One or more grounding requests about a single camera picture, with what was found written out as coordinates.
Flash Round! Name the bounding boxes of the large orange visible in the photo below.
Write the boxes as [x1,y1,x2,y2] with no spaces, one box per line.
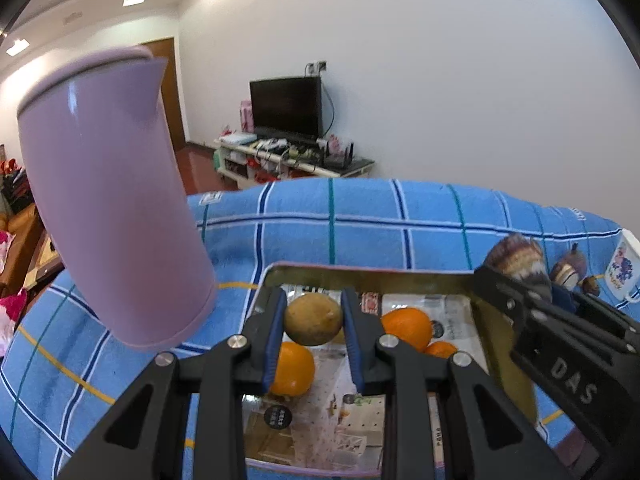
[381,308,433,353]
[269,342,316,397]

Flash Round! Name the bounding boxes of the purple sweet potato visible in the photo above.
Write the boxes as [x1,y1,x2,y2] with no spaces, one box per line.
[550,243,588,291]

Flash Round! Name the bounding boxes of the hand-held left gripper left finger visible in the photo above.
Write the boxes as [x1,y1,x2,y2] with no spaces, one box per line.
[57,286,288,480]

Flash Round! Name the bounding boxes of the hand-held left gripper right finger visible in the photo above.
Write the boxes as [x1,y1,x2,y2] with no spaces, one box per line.
[341,287,573,480]

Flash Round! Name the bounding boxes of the pink metal tin box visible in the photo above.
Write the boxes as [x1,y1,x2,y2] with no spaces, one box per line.
[240,262,543,478]

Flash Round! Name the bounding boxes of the black crates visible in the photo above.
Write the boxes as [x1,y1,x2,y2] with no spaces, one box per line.
[0,157,33,213]

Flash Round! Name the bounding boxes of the person's right hand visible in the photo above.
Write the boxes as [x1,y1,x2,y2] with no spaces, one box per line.
[542,427,599,467]

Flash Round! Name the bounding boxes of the wooden coffee table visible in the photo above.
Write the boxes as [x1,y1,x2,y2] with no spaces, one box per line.
[25,235,65,288]

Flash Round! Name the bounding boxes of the low television stand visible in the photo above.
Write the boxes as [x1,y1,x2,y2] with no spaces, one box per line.
[214,136,376,192]

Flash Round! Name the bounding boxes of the white printed mug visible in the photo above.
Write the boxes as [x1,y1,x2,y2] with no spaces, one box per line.
[605,230,640,303]

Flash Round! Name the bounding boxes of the lilac electric kettle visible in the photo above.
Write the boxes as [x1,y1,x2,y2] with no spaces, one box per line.
[16,45,219,350]

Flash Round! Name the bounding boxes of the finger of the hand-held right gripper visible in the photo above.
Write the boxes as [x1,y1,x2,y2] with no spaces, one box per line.
[472,265,557,342]
[550,287,640,350]

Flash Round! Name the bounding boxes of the black power cable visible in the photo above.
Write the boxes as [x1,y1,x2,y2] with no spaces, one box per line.
[320,74,336,138]

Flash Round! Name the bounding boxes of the brown wooden door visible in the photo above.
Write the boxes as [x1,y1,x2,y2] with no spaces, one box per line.
[141,36,187,153]

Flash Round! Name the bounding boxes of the orange leather sofa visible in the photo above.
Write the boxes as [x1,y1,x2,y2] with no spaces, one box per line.
[0,202,48,286]

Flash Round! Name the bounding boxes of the black television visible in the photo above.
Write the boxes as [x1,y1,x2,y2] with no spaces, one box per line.
[249,76,323,140]

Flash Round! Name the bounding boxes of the blue plaid blanket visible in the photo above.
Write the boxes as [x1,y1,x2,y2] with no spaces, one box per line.
[0,178,640,480]

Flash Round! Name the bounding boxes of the large cut taro piece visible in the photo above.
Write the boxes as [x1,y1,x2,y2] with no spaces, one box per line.
[484,235,552,301]

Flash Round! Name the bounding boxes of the black router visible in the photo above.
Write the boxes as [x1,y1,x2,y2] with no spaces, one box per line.
[324,142,356,168]

